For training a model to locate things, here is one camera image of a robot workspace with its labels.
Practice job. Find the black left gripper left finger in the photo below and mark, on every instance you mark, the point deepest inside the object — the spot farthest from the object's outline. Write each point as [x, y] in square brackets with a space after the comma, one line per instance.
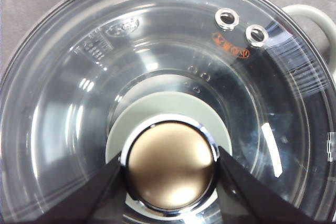
[98, 200]

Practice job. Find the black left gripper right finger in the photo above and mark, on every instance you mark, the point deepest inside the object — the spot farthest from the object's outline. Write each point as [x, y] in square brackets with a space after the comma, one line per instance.
[245, 197]

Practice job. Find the glass steamer lid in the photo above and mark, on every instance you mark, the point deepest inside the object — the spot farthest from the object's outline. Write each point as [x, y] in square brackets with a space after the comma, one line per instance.
[164, 84]

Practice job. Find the green electric steamer pot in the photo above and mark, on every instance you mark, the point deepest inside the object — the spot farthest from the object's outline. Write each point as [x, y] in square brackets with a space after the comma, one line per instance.
[330, 27]

